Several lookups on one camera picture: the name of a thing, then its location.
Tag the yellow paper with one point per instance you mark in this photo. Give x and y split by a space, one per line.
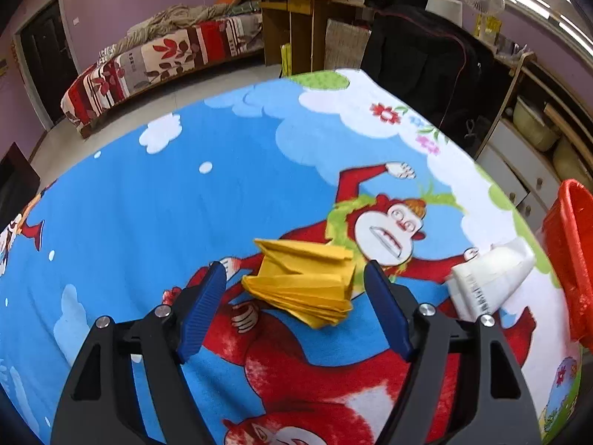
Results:
301 282

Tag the yellow packet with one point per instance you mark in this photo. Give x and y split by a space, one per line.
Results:
489 27

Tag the dark door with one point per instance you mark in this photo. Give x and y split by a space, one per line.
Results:
44 60

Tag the woven panel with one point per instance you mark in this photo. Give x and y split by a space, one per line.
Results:
345 44

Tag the wooden desk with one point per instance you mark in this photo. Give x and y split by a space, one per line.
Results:
301 9

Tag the white paper cup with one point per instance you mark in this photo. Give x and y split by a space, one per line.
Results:
491 273

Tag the red plastic basket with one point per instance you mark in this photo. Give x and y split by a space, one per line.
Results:
574 250

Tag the wooden shelf unit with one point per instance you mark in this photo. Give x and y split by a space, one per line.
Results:
509 167

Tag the large black bag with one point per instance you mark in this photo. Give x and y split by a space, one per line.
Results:
417 69

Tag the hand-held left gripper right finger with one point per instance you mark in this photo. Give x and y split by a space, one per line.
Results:
389 310

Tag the white paper roll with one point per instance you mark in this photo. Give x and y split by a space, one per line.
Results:
443 9

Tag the beige pot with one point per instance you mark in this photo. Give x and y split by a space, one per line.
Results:
535 125
574 162

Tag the striped window blind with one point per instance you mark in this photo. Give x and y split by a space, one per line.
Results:
572 28

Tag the bed with floral sheet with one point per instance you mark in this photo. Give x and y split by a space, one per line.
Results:
153 65

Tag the yellow box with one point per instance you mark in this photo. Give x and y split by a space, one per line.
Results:
286 58

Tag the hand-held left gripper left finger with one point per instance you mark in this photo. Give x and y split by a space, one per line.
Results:
204 310

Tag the dark cabinet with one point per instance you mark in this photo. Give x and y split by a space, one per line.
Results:
16 185

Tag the grey duvet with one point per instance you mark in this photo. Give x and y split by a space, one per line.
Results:
176 21

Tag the blue cartoon printed blanket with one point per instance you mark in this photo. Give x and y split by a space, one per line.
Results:
185 204

